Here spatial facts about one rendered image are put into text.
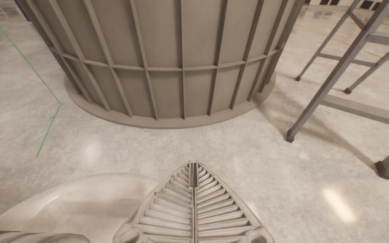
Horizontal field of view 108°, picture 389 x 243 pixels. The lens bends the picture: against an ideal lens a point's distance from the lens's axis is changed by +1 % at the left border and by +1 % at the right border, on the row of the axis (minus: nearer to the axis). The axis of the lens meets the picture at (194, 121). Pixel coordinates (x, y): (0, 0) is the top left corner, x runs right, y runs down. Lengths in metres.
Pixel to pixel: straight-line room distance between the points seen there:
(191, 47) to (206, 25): 0.11
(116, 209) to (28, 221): 0.18
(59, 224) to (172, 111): 0.74
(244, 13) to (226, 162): 0.77
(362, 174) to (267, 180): 0.57
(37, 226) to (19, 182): 0.66
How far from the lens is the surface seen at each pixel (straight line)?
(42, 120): 1.49
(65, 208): 0.55
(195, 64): 0.84
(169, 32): 0.78
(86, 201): 0.49
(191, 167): 0.17
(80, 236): 0.24
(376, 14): 1.07
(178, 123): 1.01
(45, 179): 1.11
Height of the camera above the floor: 0.76
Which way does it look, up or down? 46 degrees down
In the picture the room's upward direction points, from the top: 3 degrees clockwise
